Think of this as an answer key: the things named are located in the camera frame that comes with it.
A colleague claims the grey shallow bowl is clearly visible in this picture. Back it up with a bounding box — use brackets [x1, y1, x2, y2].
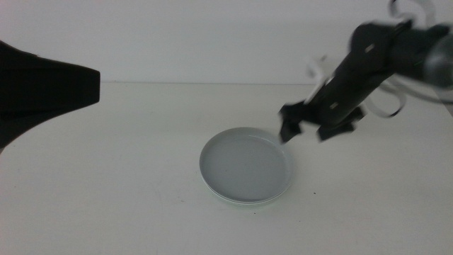
[198, 126, 295, 204]

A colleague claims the white shallow bowl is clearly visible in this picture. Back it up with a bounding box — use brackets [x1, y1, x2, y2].
[202, 175, 294, 206]

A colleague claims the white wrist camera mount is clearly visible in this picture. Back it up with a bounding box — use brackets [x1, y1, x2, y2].
[304, 54, 336, 104]

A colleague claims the white flat cable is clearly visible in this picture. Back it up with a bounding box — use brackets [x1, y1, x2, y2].
[362, 0, 453, 118]

